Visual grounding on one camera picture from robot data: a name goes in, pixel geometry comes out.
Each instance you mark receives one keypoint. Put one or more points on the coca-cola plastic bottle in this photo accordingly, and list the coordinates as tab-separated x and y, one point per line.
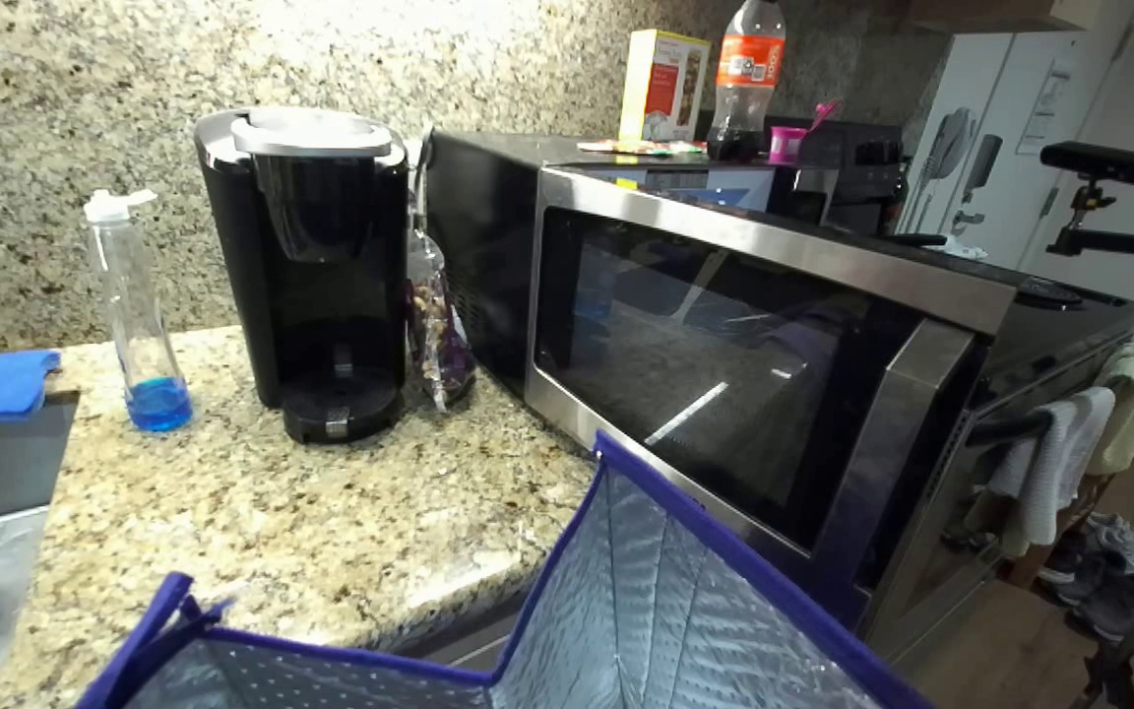
750	79

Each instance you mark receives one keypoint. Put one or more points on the black stainless microwave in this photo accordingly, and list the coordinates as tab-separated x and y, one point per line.
473	236

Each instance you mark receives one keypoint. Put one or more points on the black stainless microwave oven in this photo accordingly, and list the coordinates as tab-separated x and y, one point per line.
727	378

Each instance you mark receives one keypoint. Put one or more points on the clear bottle blue liquid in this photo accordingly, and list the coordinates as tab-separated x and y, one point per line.
147	327

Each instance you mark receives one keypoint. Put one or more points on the clear plastic snack bag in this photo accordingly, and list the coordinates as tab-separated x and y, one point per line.
438	327

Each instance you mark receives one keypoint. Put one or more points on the green white packet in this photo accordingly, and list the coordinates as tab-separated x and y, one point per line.
649	151

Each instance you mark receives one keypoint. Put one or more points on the black coffee maker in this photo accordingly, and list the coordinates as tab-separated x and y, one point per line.
317	262

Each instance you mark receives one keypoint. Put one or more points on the blue insulated bag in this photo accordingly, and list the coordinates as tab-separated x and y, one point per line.
669	616

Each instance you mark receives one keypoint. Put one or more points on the granola bar box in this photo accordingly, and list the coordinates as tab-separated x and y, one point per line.
665	84

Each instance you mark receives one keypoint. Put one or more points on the pink reusable coffee filter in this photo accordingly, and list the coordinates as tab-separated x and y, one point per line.
787	144

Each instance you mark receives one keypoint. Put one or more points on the white product carton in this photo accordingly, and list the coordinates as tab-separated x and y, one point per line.
1001	121

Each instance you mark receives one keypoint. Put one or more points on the white towel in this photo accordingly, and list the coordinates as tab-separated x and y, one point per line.
1051	458

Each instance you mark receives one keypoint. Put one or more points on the blue cloth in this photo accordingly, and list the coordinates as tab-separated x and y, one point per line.
2	382

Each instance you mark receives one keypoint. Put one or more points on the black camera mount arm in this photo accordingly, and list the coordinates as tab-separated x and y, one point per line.
1121	243

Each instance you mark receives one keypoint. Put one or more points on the black external camera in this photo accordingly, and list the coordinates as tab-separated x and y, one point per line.
1103	163

